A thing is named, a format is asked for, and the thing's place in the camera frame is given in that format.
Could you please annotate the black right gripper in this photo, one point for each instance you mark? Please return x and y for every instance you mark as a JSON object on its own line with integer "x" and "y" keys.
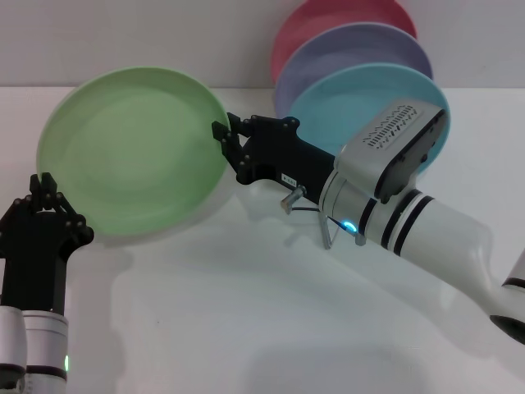
{"x": 287, "y": 156}

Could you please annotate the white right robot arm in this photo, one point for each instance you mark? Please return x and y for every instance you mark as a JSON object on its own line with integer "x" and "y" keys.
{"x": 443, "y": 238}

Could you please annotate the cyan plate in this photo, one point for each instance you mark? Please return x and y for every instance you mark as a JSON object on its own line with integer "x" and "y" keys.
{"x": 340, "y": 111}

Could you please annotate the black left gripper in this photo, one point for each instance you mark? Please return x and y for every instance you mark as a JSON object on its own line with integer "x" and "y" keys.
{"x": 33, "y": 262}

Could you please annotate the green plate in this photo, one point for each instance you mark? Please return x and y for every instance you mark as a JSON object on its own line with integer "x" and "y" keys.
{"x": 135, "y": 156}

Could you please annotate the red plate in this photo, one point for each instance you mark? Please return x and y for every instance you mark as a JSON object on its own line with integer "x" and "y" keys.
{"x": 320, "y": 20}

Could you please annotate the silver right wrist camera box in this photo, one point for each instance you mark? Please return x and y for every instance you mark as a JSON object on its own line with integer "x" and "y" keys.
{"x": 385, "y": 143}

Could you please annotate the purple plate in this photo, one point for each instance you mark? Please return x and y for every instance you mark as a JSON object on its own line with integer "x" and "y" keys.
{"x": 328, "y": 57}

